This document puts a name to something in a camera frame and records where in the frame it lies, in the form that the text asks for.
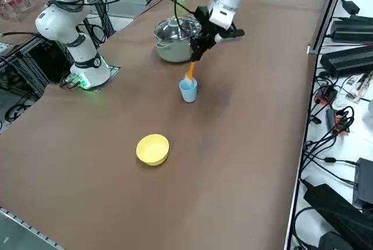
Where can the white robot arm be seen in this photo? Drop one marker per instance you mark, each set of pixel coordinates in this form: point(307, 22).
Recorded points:
point(73, 8)

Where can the black aluminium frame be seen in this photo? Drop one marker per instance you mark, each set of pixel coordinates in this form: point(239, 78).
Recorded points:
point(43, 57)

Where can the aluminium rail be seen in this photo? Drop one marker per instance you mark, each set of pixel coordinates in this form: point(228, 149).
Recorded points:
point(17, 226)

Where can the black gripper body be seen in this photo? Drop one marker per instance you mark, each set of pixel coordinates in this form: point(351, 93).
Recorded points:
point(208, 28)

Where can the yellow plastic bowl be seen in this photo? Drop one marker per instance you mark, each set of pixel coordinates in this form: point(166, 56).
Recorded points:
point(151, 149)

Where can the blue plastic cup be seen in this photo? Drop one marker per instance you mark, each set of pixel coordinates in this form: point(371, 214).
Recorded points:
point(188, 94)

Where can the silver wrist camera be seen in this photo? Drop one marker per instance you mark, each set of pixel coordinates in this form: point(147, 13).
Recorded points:
point(233, 33)

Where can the small black inline box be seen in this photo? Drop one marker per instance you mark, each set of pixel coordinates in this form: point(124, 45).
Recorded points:
point(330, 160)

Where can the printed plastic packet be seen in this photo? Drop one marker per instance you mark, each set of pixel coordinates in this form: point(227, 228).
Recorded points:
point(357, 87)

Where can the black box adapter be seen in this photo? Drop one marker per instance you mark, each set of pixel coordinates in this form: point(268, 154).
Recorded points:
point(364, 183)

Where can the big black power brick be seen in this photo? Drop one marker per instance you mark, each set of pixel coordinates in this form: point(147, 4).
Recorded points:
point(335, 209)

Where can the black adapter orange plug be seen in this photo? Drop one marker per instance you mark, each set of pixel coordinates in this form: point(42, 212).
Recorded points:
point(332, 119)

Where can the large black power adapter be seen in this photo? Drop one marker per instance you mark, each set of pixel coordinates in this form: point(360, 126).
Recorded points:
point(352, 31)
point(346, 62)

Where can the stainless steel pot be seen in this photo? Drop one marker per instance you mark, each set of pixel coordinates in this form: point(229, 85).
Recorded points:
point(172, 53)

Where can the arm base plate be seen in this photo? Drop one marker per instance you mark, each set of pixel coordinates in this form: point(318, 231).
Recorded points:
point(113, 70)

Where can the white round object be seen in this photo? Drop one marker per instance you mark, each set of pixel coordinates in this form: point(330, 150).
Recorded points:
point(368, 119)

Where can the aluminium camera post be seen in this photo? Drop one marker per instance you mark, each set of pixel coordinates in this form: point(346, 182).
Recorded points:
point(329, 8)

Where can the black orange power hub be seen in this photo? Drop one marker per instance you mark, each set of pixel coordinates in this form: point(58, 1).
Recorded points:
point(326, 95)

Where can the small black power adapter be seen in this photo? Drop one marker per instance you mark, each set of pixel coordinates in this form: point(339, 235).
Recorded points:
point(351, 6)

